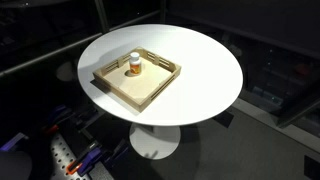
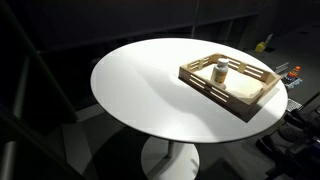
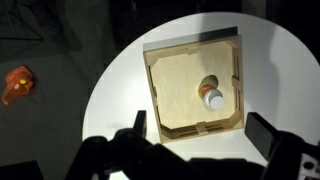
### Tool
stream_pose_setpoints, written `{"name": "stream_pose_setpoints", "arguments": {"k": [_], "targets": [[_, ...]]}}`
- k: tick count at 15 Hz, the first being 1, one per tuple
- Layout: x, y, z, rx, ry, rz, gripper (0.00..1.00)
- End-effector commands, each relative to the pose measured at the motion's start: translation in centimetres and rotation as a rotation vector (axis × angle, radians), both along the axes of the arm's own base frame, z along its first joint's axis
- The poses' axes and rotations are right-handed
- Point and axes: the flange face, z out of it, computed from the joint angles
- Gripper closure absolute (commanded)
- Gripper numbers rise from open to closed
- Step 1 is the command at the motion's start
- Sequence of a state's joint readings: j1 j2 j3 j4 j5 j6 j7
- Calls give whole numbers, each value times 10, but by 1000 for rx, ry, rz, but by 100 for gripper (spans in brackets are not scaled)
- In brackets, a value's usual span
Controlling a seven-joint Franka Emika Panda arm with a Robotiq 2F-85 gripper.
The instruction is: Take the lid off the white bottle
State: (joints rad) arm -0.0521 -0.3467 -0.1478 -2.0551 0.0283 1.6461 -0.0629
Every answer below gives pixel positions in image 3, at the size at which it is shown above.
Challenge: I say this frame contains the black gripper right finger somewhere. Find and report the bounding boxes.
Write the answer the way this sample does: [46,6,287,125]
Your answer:
[244,112,279,160]

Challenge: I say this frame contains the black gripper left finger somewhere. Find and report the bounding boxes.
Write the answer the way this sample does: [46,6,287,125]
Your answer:
[133,110,147,137]

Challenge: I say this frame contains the white pill bottle orange label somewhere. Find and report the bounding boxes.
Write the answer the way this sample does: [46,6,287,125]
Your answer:
[198,84,224,110]

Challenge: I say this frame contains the white bottle lid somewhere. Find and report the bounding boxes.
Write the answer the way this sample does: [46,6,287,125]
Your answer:
[203,89,224,110]

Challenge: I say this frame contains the white round table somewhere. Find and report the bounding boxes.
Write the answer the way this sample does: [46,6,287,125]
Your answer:
[83,13,320,163]

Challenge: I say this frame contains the wooden tray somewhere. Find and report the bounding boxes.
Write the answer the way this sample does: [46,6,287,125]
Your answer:
[143,27,244,143]

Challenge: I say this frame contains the orange plastic toy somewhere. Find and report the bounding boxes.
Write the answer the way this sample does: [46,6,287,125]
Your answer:
[1,66,33,105]

